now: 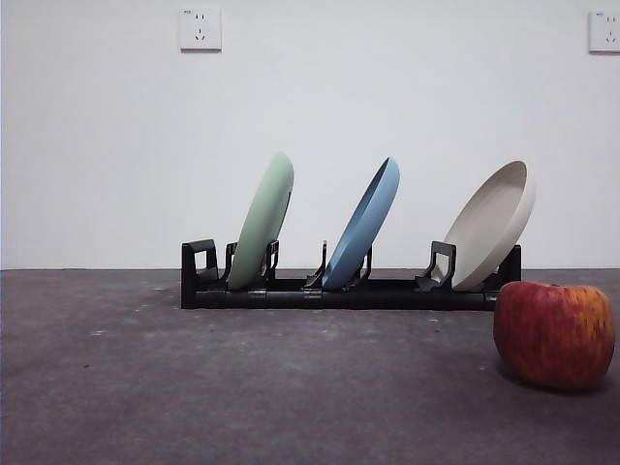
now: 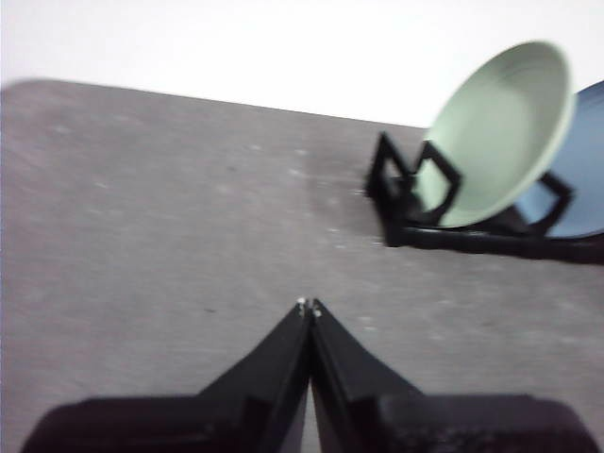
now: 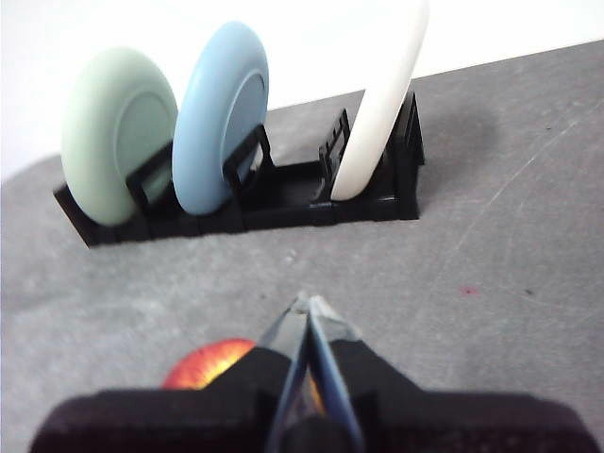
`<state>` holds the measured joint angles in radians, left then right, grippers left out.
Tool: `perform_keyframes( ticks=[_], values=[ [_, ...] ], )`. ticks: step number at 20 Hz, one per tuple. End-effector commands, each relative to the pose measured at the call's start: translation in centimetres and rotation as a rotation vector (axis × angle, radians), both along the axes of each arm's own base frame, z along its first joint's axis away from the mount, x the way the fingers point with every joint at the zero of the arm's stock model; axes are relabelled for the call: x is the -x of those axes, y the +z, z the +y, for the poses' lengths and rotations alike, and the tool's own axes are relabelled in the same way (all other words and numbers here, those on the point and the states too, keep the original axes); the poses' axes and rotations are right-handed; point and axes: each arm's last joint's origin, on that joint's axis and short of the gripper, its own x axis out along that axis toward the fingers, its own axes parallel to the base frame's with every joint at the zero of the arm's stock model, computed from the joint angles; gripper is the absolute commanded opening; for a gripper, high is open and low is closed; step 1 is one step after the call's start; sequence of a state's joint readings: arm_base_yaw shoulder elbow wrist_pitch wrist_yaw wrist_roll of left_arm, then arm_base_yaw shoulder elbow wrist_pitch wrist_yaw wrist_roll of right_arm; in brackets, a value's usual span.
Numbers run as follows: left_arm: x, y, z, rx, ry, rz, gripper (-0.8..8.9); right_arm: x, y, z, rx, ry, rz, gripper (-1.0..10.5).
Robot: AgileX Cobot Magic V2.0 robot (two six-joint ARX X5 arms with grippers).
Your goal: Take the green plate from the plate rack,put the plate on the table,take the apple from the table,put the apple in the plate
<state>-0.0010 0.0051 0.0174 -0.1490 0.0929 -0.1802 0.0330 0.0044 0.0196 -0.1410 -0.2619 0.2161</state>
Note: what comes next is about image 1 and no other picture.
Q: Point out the green plate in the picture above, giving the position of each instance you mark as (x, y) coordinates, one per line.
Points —
(261, 218)

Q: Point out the red yellow apple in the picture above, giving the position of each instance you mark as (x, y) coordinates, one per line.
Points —
(552, 334)

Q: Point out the blue plate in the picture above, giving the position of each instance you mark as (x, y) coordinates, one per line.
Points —
(363, 227)

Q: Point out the black plate rack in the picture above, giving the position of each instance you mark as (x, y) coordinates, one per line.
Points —
(281, 299)

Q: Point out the beige plate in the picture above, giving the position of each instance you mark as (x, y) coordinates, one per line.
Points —
(489, 232)

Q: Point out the white wall socket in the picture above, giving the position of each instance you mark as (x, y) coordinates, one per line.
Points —
(201, 29)
(605, 31)

